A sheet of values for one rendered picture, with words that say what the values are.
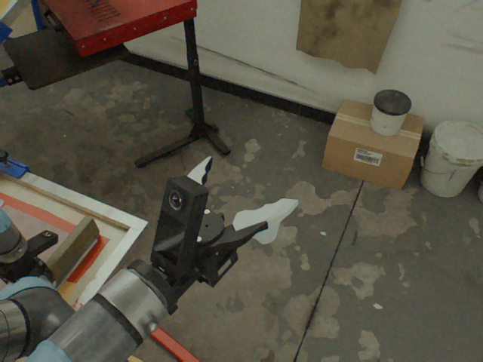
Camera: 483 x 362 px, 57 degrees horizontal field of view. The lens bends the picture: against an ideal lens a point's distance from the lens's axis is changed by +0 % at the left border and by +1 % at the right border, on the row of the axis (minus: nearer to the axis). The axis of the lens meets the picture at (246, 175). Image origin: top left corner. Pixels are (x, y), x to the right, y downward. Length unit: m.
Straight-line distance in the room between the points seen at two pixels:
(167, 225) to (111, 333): 0.12
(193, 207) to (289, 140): 2.54
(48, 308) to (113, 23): 1.57
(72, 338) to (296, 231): 2.13
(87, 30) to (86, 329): 1.66
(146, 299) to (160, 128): 2.66
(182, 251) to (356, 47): 2.25
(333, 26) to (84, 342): 2.36
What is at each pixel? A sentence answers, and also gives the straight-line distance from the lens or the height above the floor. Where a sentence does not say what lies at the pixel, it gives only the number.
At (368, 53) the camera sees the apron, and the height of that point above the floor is 0.64.
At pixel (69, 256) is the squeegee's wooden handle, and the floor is 1.02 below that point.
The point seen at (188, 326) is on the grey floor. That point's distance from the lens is 2.31.
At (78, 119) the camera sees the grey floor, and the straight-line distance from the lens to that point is 3.34.
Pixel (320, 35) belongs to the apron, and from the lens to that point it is 2.69.
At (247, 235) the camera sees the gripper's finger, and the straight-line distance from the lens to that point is 0.53.
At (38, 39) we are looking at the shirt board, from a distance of 2.37.
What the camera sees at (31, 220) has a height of 0.95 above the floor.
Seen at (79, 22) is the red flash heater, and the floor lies 1.10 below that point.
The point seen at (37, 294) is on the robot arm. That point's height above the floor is 1.59.
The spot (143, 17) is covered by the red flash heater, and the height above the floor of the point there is 1.10.
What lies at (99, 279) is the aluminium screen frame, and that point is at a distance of 1.35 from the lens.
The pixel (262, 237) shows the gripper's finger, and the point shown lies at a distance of 0.57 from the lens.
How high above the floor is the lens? 2.14
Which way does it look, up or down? 50 degrees down
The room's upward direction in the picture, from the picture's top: straight up
